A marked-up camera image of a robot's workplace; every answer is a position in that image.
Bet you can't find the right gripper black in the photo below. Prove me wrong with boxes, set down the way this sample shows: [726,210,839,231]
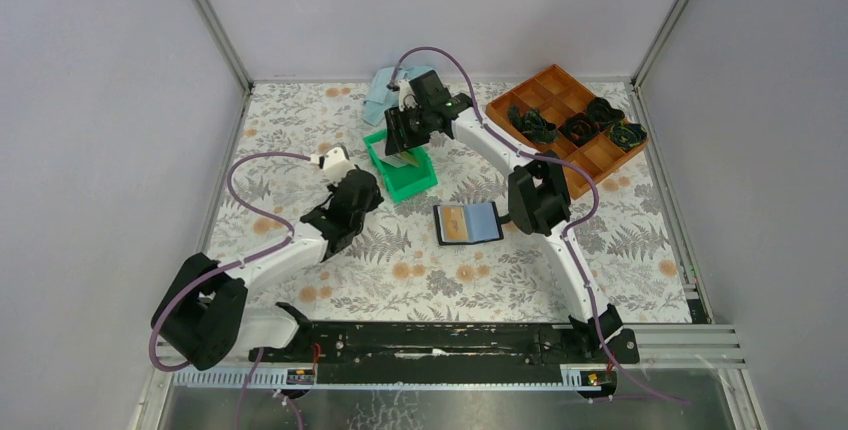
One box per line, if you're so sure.
[384,103,432,157]

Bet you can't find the green plastic bin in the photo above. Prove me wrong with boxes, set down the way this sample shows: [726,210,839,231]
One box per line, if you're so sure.
[363,129,438,203]

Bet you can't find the gold credit card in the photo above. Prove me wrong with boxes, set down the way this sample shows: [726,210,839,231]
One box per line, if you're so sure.
[440,206,468,242]

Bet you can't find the black card holder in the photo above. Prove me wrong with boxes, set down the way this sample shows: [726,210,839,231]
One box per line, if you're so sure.
[433,201,511,246]

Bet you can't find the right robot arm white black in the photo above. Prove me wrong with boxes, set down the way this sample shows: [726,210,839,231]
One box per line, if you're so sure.
[385,71,623,362]

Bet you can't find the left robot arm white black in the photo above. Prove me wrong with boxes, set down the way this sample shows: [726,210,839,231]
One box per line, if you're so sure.
[148,167,383,371]

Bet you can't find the stack of cards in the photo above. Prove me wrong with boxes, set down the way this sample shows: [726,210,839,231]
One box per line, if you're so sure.
[383,152,419,168]

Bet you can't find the light blue cloth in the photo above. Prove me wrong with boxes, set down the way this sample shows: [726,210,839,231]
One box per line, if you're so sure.
[363,65,432,126]

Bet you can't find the orange compartment tray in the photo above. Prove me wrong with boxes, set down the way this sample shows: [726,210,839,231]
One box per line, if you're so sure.
[486,65,648,193]

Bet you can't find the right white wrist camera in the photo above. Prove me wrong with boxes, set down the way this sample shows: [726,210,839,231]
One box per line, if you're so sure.
[387,79,414,101]

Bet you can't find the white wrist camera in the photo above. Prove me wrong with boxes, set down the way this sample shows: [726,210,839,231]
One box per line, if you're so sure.
[309,144,356,183]
[387,79,414,101]

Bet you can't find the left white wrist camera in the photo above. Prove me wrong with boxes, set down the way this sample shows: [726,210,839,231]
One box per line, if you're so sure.
[309,144,356,183]

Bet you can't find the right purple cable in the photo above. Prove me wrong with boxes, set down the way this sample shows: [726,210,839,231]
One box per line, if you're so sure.
[390,46,690,407]

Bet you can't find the dark rolled strap left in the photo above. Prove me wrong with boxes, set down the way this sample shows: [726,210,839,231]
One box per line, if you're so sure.
[506,103,559,147]

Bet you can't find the dark rolled strap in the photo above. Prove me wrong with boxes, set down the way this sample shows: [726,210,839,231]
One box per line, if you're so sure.
[559,112,601,149]
[506,103,559,147]
[585,96,625,131]
[608,122,649,153]

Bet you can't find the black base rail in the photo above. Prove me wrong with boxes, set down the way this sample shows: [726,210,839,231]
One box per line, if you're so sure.
[249,321,640,386]

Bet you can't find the dark rolled strap middle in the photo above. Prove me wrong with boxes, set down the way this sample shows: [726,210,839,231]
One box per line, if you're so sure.
[559,112,601,149]

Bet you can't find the dark rolled strap top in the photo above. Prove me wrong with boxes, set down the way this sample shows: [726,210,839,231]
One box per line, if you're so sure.
[585,96,625,131]

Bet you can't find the dark rolled strap right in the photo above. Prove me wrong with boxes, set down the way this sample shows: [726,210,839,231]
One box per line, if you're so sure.
[608,122,649,153]

